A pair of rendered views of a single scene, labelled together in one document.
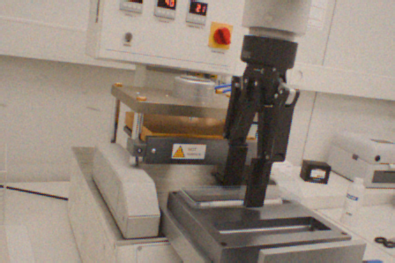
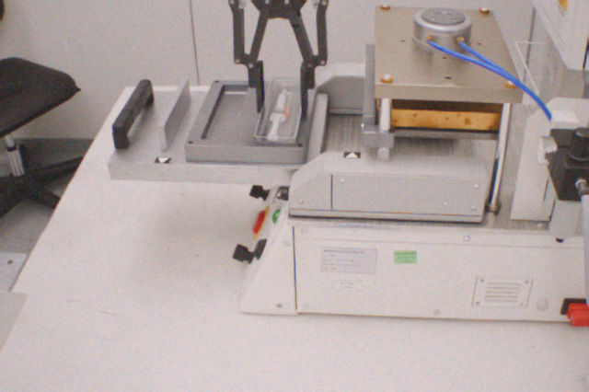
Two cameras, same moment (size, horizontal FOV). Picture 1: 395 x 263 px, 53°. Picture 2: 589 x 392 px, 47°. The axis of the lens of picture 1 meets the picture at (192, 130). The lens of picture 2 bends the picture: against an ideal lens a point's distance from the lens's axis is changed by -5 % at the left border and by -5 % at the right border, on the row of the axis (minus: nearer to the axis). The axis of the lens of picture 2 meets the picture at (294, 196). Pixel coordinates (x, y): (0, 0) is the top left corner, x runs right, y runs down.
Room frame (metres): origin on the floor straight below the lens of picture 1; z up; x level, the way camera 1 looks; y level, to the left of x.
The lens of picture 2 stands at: (1.06, -0.83, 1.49)
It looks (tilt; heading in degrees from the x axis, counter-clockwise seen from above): 35 degrees down; 123
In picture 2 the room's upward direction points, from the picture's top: 2 degrees counter-clockwise
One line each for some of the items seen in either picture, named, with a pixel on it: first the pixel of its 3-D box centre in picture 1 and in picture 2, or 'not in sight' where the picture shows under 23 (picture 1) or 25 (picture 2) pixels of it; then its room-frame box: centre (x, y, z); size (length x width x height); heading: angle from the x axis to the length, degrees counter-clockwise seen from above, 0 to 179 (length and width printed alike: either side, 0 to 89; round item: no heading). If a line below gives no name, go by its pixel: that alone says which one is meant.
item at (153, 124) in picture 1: (192, 120); (438, 73); (0.75, 0.00, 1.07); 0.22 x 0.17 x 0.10; 116
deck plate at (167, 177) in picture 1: (172, 181); (454, 157); (0.78, 0.03, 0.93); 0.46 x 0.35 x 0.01; 26
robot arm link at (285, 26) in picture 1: (277, 19); not in sight; (0.58, -0.09, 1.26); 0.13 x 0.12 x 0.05; 116
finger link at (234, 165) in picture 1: (234, 168); (304, 87); (0.58, -0.07, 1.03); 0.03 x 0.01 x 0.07; 116
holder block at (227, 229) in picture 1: (254, 220); (255, 118); (0.52, -0.10, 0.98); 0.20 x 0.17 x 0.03; 116
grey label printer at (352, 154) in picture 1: (368, 158); not in sight; (1.54, -0.71, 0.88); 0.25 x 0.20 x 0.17; 22
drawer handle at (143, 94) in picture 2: not in sight; (133, 111); (0.35, -0.19, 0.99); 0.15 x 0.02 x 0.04; 116
